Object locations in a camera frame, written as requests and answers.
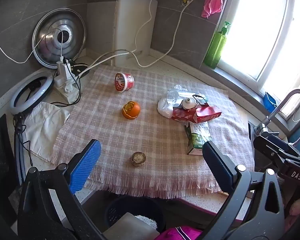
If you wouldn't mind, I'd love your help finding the red paper carton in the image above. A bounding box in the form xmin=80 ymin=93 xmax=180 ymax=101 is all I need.
xmin=171 ymin=106 xmax=222 ymax=123

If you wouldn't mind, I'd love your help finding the person's right hand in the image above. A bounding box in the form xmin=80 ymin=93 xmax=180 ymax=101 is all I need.
xmin=289 ymin=197 xmax=300 ymax=217

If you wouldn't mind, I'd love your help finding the green and white milk carton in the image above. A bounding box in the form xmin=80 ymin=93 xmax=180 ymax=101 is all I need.
xmin=184 ymin=122 xmax=212 ymax=155

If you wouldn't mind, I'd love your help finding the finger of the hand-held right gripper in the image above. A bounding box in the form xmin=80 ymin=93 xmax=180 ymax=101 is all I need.
xmin=253 ymin=134 xmax=300 ymax=162
xmin=264 ymin=133 xmax=294 ymax=147

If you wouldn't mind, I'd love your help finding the person's right forearm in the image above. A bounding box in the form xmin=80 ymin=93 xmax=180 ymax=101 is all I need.
xmin=284 ymin=214 xmax=300 ymax=233

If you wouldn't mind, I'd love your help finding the ring light with stand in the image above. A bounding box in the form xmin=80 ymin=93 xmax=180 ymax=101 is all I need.
xmin=9 ymin=71 xmax=54 ymax=185

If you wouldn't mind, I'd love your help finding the white cloth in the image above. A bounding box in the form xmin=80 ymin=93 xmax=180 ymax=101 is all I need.
xmin=24 ymin=102 xmax=70 ymax=162

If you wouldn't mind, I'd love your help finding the blue plastic item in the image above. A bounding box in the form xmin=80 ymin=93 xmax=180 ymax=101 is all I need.
xmin=262 ymin=92 xmax=278 ymax=110

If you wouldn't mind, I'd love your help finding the black power adapter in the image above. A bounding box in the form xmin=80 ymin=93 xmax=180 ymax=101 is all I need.
xmin=71 ymin=59 xmax=91 ymax=74

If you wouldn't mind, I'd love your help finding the white power strip with plugs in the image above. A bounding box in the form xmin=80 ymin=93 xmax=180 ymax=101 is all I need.
xmin=54 ymin=57 xmax=81 ymax=103

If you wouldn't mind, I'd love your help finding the black waste bin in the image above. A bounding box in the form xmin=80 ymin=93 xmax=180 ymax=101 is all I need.
xmin=104 ymin=195 xmax=167 ymax=233

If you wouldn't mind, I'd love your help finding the metal kitchen faucet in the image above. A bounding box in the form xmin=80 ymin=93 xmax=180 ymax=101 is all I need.
xmin=255 ymin=89 xmax=300 ymax=137

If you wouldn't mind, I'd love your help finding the window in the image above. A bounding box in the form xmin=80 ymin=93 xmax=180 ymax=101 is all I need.
xmin=216 ymin=0 xmax=300 ymax=118

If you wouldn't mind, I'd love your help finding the pink plaid fringed cloth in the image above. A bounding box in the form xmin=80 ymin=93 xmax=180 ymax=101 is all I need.
xmin=51 ymin=65 xmax=255 ymax=199

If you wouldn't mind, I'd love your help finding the orange peel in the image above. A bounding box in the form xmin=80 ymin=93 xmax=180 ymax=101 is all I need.
xmin=122 ymin=101 xmax=141 ymax=119

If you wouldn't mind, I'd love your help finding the white power cable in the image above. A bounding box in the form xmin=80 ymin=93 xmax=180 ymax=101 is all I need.
xmin=77 ymin=0 xmax=206 ymax=78
xmin=76 ymin=0 xmax=157 ymax=79

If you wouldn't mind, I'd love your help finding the person's magenta clothing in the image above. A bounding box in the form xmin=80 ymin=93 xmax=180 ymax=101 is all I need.
xmin=154 ymin=226 xmax=203 ymax=240

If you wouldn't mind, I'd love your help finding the crushed clear plastic bottle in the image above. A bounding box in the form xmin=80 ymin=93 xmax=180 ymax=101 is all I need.
xmin=181 ymin=94 xmax=208 ymax=110

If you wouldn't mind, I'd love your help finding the metal pot lid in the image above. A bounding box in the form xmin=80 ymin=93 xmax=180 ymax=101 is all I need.
xmin=31 ymin=8 xmax=87 ymax=69

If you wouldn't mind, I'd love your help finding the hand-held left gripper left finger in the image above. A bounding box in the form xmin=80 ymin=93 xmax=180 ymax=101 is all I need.
xmin=17 ymin=139 xmax=108 ymax=240

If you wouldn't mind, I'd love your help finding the pink hanging cloth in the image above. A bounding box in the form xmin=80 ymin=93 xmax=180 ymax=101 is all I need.
xmin=201 ymin=0 xmax=223 ymax=18

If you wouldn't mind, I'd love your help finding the green pump bottle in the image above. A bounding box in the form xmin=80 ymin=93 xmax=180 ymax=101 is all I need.
xmin=204 ymin=21 xmax=232 ymax=68

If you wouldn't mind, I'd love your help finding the teal container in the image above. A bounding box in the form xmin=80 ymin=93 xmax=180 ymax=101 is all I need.
xmin=287 ymin=126 xmax=300 ymax=153

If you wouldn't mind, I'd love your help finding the red and white paper cup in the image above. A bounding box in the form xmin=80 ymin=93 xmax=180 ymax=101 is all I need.
xmin=114 ymin=72 xmax=135 ymax=93

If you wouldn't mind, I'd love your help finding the black cable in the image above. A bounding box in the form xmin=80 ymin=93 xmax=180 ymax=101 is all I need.
xmin=50 ymin=57 xmax=90 ymax=105

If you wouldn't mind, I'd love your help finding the white crumpled tissue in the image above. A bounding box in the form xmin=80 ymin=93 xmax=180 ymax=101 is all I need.
xmin=134 ymin=214 xmax=158 ymax=230

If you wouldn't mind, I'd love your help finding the white cutting board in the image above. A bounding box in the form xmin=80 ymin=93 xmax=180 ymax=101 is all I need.
xmin=111 ymin=0 xmax=158 ymax=67

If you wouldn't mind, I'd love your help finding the white plastic bag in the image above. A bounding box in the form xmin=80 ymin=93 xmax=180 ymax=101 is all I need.
xmin=157 ymin=85 xmax=190 ymax=118

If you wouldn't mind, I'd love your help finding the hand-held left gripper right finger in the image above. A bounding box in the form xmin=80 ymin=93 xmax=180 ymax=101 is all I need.
xmin=200 ymin=140 xmax=285 ymax=240

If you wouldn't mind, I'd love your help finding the thin white charger cable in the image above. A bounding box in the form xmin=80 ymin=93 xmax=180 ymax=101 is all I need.
xmin=0 ymin=21 xmax=65 ymax=64

